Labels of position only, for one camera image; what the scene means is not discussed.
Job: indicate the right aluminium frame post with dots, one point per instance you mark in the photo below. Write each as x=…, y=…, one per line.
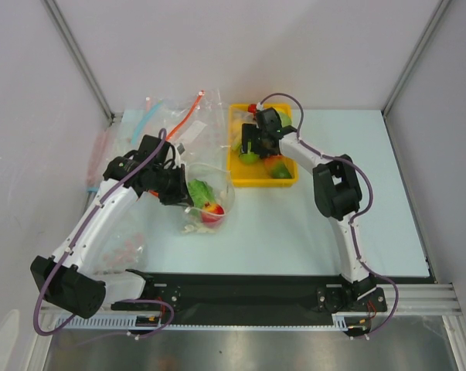
x=424, y=40

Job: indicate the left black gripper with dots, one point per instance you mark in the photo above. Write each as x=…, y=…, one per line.
x=181, y=195

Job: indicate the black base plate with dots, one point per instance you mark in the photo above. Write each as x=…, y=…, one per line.
x=211, y=279

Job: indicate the green lime toy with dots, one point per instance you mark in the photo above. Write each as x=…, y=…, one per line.
x=248, y=158

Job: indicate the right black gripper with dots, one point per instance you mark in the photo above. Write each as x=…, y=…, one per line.
x=252, y=136

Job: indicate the yellow plastic tray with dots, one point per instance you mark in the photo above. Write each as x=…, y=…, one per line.
x=255, y=175

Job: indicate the pink dotted bag front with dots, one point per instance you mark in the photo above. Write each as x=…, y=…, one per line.
x=121, y=253

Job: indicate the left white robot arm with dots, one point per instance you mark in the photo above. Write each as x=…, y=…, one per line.
x=66, y=278

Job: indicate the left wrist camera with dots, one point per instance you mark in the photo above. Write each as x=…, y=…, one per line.
x=180, y=148

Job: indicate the green cabbage toy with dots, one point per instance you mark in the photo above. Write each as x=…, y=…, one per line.
x=285, y=119

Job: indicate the yellow banana toy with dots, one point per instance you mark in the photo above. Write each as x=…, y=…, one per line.
x=236, y=141

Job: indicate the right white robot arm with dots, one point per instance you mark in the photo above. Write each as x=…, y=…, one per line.
x=337, y=191

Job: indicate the aluminium front rail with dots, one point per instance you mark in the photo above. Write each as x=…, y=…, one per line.
x=426, y=297

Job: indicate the red pomegranate toy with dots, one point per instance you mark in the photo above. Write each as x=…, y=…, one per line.
x=212, y=213

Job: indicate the orange zipper clear bag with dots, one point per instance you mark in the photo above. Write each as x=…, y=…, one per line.
x=186, y=116

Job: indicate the left aluminium frame post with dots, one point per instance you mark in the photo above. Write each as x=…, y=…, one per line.
x=61, y=25

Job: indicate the mango toy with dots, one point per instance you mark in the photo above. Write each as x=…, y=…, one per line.
x=276, y=168

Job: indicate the white cable duct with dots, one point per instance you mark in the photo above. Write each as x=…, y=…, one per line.
x=148, y=322

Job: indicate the aluminium frame post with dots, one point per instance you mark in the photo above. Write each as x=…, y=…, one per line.
x=61, y=25
x=424, y=40

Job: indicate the blue zipper clear bag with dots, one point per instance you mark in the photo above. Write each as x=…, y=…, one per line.
x=138, y=119

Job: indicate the white dotted zip bag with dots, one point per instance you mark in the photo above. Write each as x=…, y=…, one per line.
x=213, y=172

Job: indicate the green lettuce toy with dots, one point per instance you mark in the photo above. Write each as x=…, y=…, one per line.
x=201, y=193

